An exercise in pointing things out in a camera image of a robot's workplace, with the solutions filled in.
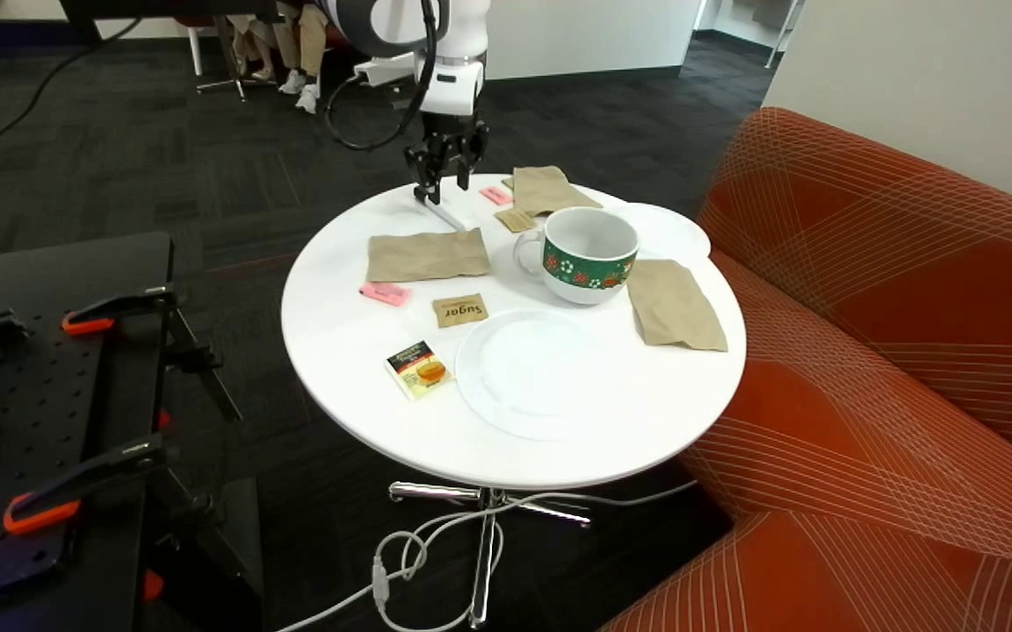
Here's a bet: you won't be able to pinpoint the white round plate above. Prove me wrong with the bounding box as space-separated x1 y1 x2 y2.
453 304 616 442

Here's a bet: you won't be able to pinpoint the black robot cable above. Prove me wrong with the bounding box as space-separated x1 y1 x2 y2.
319 0 446 154

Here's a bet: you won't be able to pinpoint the chrome table base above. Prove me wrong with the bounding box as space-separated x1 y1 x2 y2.
384 469 597 628

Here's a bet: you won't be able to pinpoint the brown sugar packet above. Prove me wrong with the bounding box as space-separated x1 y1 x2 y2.
429 292 492 329
492 205 545 239

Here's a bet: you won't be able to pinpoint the orange patterned corner sofa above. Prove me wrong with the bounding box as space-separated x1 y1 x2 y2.
597 103 1012 632

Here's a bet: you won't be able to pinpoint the green and white mug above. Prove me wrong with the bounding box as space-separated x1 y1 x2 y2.
509 206 644 308

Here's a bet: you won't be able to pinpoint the seated person legs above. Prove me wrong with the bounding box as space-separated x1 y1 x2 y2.
217 0 334 120

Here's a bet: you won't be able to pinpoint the white cable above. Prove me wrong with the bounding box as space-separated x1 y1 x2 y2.
273 469 710 632

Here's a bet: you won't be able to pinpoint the brown paper napkin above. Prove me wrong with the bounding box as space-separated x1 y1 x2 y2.
627 257 732 356
509 162 606 220
365 223 494 288

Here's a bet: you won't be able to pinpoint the black work table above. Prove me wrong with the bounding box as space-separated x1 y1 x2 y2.
0 228 272 632

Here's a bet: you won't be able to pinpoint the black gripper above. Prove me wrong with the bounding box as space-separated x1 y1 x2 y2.
403 112 492 212

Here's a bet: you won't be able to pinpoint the tea bag packet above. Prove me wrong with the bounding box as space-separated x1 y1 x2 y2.
384 336 453 400

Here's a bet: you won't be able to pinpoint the white marker with black cap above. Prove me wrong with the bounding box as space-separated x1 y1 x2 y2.
415 194 470 235

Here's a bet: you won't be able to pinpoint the black floor cable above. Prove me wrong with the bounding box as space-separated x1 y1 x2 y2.
0 10 149 167

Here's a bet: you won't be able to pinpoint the white power strip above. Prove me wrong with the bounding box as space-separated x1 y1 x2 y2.
348 48 422 86

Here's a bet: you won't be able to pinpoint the black clamp with orange handle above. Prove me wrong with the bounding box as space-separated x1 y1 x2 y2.
0 430 237 541
56 282 246 420

